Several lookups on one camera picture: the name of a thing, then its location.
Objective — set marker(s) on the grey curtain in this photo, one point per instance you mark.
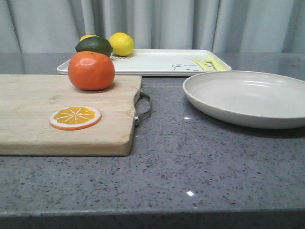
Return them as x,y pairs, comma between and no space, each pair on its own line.
244,26

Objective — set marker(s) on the white rectangular tray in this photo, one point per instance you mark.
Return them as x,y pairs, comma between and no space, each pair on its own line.
162,62

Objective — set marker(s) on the orange slice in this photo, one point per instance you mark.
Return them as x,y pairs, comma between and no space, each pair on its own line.
75,118

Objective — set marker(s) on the yellow lemon behind lime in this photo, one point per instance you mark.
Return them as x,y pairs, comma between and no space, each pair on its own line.
87,36

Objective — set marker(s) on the yellow plastic fork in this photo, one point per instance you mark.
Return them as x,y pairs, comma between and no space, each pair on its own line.
217,65

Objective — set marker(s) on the green lime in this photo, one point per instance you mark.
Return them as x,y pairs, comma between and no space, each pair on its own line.
95,44

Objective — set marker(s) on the white round plate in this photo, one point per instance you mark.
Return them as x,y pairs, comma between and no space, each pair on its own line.
251,99

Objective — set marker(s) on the orange mandarin fruit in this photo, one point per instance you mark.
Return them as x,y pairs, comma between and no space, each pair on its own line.
92,71

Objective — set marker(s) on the wooden cutting board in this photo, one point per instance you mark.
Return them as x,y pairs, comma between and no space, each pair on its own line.
45,115

